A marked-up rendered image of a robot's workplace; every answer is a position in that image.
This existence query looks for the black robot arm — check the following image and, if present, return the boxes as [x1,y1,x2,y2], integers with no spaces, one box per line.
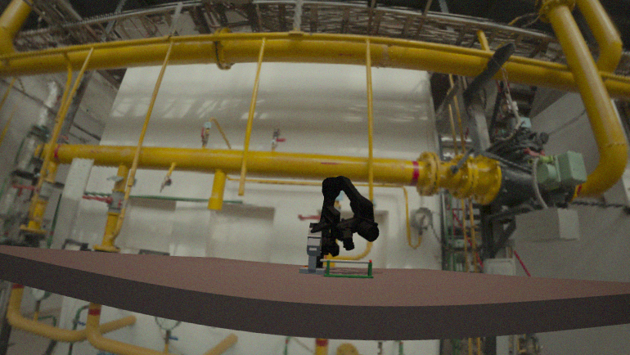
[316,176,380,268]

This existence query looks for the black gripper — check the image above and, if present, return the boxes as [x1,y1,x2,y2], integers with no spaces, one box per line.
[311,206,353,258]

